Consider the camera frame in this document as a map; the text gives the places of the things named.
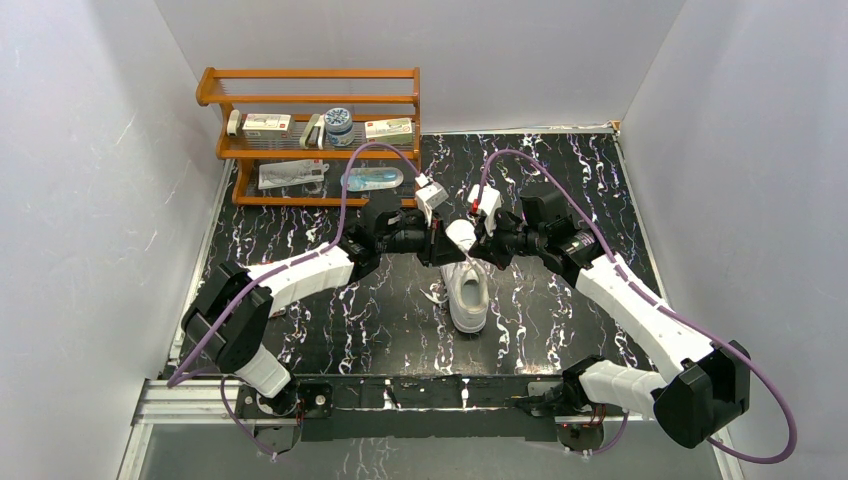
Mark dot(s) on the white shoelace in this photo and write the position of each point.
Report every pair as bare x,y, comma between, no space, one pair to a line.
464,283

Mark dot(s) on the blue packaged toothbrush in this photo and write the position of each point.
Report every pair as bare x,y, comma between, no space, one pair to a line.
372,178

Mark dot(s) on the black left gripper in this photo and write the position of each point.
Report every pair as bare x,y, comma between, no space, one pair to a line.
429,244

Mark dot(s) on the aluminium rail frame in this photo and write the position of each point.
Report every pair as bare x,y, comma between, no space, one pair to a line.
682,405

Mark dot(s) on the white box left shelf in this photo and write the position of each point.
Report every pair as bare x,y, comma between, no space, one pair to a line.
267,126

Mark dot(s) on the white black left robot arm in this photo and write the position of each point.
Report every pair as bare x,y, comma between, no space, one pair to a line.
228,317

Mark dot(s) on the white sneaker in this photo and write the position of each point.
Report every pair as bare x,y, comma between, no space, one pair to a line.
466,320

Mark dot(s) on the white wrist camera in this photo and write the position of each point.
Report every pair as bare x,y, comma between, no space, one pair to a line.
483,202
428,196

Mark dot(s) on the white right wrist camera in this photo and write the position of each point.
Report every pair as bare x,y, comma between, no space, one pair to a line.
483,202

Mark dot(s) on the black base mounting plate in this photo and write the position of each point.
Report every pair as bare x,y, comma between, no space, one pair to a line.
577,433

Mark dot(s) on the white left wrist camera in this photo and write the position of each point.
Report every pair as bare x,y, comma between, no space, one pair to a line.
428,196

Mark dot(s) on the white green box right shelf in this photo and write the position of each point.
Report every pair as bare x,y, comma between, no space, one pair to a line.
395,131

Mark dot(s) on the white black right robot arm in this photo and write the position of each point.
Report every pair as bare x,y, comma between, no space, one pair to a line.
678,352

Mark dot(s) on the blue white round jar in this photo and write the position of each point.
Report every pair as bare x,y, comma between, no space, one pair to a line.
339,126

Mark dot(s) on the white packaged item lower shelf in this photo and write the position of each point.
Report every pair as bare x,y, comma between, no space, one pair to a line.
291,173

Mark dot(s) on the white handle tool left shelf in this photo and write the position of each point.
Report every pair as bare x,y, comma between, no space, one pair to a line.
233,125

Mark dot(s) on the orange wooden shelf rack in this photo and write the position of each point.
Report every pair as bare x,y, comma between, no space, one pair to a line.
369,94

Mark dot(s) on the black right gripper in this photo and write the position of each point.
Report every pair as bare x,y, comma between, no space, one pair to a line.
488,247

